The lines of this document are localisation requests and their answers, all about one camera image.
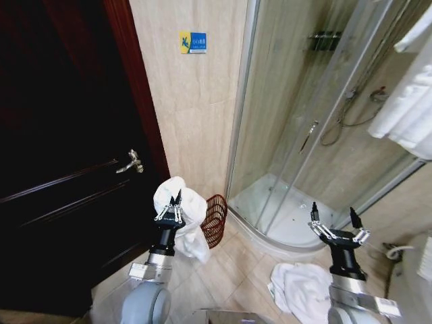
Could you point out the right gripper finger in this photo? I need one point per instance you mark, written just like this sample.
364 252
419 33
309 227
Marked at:
317 224
358 231

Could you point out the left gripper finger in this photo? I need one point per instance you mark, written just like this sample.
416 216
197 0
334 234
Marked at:
179 207
166 209

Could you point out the white used towel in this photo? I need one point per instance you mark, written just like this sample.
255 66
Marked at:
194 209

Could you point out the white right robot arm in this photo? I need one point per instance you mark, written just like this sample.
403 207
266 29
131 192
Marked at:
351 303

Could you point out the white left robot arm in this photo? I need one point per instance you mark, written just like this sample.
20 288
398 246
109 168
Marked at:
148 297

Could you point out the crumpled white towel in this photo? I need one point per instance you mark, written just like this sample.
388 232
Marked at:
300 283

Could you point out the large hanging white towel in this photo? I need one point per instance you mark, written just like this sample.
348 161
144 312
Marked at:
405 111

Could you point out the small hanging white towel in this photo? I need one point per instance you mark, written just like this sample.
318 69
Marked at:
413 32

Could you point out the white shower tray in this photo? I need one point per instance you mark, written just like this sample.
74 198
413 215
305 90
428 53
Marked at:
270 209

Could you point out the white ribbed fixture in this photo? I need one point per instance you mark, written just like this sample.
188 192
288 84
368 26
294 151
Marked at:
426 260

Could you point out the dark wooden door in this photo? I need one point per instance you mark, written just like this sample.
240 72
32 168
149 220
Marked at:
67 135

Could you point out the chrome shower mixer tap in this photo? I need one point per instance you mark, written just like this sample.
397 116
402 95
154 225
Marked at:
378 96

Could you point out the blue and yellow sign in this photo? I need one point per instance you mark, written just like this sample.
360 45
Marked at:
193 42

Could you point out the glass shower enclosure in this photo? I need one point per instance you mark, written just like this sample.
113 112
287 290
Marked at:
280 101

